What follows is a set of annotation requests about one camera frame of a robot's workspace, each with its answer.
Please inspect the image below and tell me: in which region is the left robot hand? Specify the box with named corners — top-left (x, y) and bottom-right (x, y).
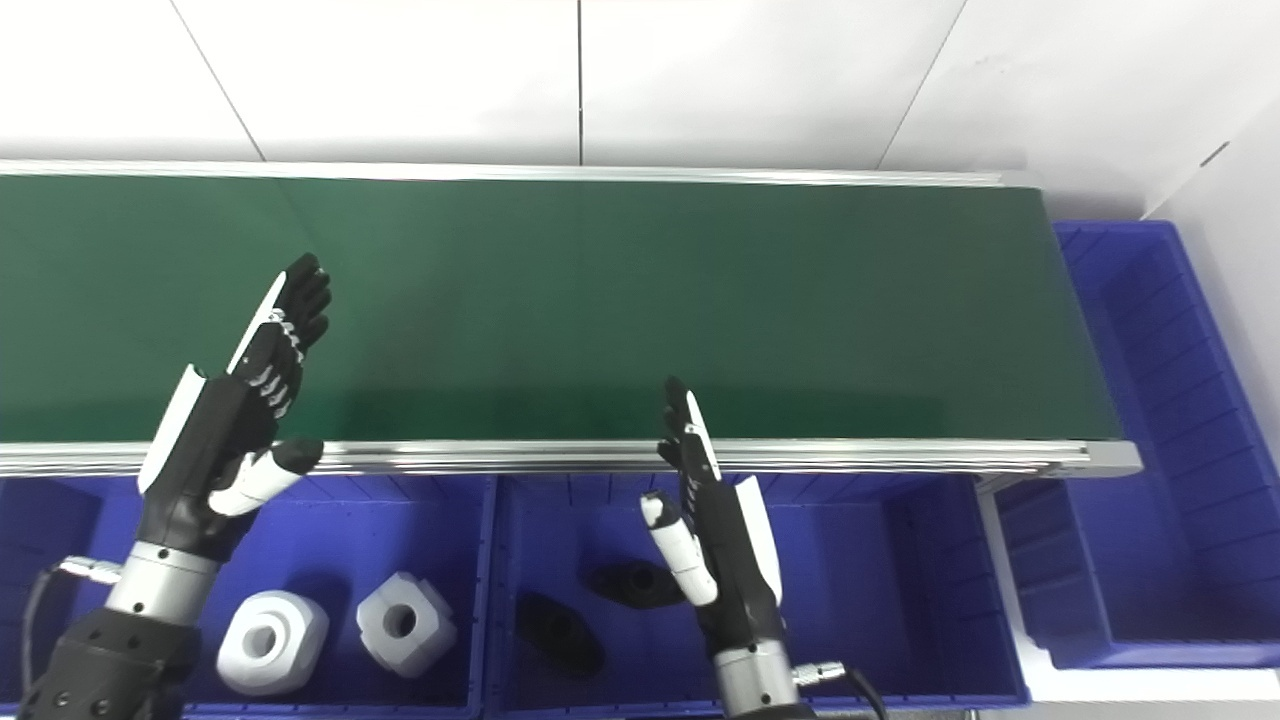
top-left (137, 252), bottom-right (333, 563)

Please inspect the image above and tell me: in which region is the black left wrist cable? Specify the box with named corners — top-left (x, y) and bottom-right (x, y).
top-left (20, 557), bottom-right (126, 701)

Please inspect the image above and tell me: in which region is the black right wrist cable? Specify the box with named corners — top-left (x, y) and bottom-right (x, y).
top-left (795, 660), bottom-right (887, 720)

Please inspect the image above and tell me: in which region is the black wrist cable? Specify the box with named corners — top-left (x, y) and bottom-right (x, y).
top-left (795, 660), bottom-right (887, 720)
top-left (20, 557), bottom-right (126, 701)

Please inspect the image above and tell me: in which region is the blue bin with white parts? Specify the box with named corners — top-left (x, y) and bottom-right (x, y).
top-left (0, 472), bottom-right (498, 716)

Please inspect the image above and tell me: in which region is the empty blue bin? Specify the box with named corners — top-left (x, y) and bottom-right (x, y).
top-left (995, 220), bottom-right (1280, 669)

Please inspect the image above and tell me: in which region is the white plastic part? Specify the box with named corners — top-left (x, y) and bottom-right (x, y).
top-left (357, 572), bottom-right (459, 679)
top-left (217, 590), bottom-right (330, 697)

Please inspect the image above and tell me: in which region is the green conveyor belt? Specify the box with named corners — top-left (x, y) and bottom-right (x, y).
top-left (0, 175), bottom-right (1123, 446)
top-left (0, 160), bottom-right (1143, 491)

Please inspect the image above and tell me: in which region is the black plastic part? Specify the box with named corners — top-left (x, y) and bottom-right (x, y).
top-left (515, 592), bottom-right (606, 679)
top-left (585, 560), bottom-right (691, 611)

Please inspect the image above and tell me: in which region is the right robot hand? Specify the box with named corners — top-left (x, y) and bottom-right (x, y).
top-left (640, 376), bottom-right (786, 656)

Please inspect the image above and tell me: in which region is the blue bin with black parts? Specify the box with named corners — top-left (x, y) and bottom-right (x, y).
top-left (482, 472), bottom-right (1031, 716)

